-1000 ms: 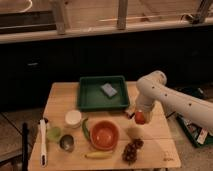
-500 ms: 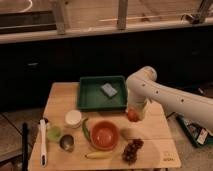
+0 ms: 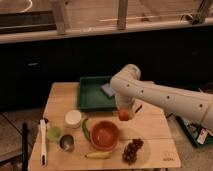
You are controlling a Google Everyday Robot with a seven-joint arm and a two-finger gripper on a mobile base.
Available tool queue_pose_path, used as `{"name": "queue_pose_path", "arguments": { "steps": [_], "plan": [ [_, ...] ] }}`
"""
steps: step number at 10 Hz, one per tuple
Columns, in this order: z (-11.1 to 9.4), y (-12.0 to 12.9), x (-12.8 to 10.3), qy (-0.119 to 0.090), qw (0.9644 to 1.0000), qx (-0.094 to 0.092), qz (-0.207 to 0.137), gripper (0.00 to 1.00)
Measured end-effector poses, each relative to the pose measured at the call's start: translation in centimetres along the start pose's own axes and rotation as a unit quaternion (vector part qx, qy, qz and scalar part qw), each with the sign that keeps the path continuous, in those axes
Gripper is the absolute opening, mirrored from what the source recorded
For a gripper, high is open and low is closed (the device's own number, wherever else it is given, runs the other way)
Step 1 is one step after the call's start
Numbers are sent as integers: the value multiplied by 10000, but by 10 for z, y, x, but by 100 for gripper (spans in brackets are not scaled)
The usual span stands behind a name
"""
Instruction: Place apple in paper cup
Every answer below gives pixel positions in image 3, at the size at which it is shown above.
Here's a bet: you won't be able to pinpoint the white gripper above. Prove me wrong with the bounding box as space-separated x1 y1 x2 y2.
117 101 134 120

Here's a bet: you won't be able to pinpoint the red apple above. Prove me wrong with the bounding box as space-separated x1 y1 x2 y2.
117 108 129 121

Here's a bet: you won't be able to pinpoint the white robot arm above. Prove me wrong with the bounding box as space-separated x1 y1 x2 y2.
110 64 213 131

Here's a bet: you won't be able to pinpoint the small metal cup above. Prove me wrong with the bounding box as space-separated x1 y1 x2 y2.
59 134 74 152

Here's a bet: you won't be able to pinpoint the green plastic cup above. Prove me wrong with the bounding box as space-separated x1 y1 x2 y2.
47 127 61 142

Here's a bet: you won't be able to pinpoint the brown black block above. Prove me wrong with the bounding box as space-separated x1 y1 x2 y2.
135 105 143 114

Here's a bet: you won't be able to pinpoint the blue sponge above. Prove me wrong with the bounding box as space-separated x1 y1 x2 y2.
101 83 115 98

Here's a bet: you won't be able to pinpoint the green plastic tray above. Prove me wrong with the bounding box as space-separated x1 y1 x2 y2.
77 76 117 112

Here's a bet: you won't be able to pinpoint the orange bowl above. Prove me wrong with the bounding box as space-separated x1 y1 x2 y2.
90 120 119 151

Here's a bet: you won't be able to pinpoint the dark red grapes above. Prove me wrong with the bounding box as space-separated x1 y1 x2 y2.
122 139 144 164

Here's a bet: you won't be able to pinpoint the green chili pepper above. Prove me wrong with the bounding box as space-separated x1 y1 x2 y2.
82 118 90 141

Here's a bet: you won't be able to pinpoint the yellow banana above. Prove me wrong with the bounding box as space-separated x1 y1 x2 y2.
85 151 112 159

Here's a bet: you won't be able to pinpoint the green bin with clutter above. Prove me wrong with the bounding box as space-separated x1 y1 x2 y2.
175 114 213 149

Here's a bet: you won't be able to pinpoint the black pole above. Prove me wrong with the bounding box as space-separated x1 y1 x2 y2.
22 123 28 171

